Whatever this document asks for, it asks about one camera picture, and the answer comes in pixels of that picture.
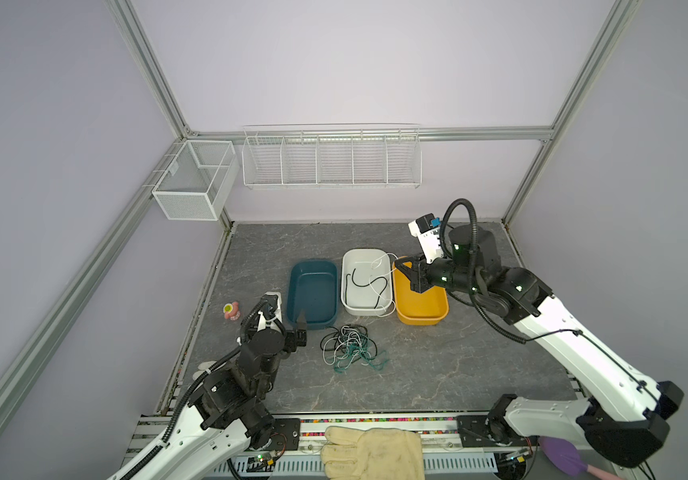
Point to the teal plastic bin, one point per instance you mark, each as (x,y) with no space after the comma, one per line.
(313,294)

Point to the pink toy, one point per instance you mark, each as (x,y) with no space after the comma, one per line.
(231,311)

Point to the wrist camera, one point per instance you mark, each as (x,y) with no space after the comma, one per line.
(427,230)
(270,312)

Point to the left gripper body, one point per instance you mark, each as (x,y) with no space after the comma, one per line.
(291,341)

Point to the yellow plastic bin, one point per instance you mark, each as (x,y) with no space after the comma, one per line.
(418,309)

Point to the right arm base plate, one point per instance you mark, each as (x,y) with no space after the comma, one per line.
(474,432)

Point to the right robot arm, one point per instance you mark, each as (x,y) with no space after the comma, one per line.
(625,415)

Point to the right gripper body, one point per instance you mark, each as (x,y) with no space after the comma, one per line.
(439,276)

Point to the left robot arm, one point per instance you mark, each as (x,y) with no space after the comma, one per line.
(221,414)

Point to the purple brush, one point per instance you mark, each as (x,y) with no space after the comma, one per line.
(565,456)

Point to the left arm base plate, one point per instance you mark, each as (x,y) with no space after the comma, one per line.
(283,434)

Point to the white plastic bin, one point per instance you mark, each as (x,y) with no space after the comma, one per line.
(366,287)

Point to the small white mesh basket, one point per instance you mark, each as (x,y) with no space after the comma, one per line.
(197,181)

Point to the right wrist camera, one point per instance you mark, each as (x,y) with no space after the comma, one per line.
(427,230)

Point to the beige leather glove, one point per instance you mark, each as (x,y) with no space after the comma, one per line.
(379,453)

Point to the long white wire basket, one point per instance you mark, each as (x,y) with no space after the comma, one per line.
(297,156)

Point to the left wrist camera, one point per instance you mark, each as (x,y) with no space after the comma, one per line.
(270,312)

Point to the white knit glove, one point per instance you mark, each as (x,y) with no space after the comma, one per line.
(203,368)

